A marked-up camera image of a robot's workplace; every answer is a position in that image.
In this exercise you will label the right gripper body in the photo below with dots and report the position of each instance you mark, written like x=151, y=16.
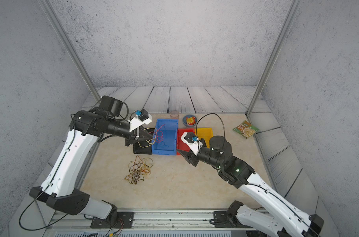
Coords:
x=195, y=159

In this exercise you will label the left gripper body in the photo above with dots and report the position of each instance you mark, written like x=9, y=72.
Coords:
x=134, y=135

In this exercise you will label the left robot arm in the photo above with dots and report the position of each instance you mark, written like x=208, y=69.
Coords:
x=87, y=128

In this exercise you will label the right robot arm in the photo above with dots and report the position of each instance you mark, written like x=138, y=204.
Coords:
x=283, y=218

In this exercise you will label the red storage bin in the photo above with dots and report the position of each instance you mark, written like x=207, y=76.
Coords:
x=180, y=144

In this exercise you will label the black storage bin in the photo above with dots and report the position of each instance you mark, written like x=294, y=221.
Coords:
x=142, y=150

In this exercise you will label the blue storage bin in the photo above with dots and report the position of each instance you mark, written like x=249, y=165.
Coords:
x=166, y=141

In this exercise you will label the yellow storage bin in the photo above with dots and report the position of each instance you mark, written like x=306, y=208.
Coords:
x=206, y=134

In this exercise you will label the red yellow snack packet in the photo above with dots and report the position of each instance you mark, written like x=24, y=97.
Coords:
x=190, y=121

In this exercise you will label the blue bowl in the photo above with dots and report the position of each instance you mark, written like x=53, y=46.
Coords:
x=183, y=120

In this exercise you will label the pink plastic cup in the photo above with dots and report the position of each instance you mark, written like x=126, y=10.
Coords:
x=174, y=114

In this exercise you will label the green food packet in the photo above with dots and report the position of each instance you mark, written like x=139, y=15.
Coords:
x=246, y=129

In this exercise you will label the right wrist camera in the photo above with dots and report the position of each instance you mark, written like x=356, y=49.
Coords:
x=192, y=141

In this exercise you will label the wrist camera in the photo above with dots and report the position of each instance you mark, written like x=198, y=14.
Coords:
x=192, y=141
x=142, y=117

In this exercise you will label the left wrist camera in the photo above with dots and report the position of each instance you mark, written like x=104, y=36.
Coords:
x=142, y=117

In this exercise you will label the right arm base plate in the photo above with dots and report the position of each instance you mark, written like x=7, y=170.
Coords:
x=223, y=219

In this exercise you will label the aluminium front rail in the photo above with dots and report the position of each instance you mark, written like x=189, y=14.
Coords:
x=160, y=222

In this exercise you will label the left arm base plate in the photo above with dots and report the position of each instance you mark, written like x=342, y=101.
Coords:
x=120, y=219

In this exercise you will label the left aluminium frame post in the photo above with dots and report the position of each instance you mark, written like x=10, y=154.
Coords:
x=61, y=33

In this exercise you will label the aluminium frame post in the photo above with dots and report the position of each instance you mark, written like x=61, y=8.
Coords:
x=294, y=7
x=61, y=33

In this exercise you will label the right aluminium frame post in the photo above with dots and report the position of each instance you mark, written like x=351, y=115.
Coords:
x=294, y=7

